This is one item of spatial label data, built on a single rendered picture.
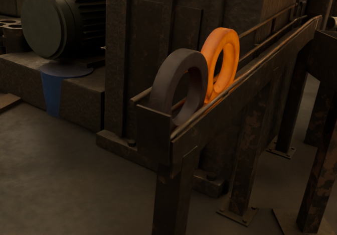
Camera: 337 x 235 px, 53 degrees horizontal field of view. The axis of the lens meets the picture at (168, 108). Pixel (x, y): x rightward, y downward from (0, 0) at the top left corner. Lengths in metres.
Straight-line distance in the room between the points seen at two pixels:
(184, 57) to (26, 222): 0.93
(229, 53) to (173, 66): 0.29
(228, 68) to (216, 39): 0.14
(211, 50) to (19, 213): 0.95
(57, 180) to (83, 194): 0.15
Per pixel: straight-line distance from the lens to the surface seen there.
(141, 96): 0.65
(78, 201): 1.42
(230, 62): 0.89
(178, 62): 0.62
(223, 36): 0.78
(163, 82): 0.60
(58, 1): 1.98
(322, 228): 1.49
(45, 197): 1.45
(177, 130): 0.64
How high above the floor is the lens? 0.88
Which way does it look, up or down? 23 degrees down
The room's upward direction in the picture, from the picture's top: 5 degrees clockwise
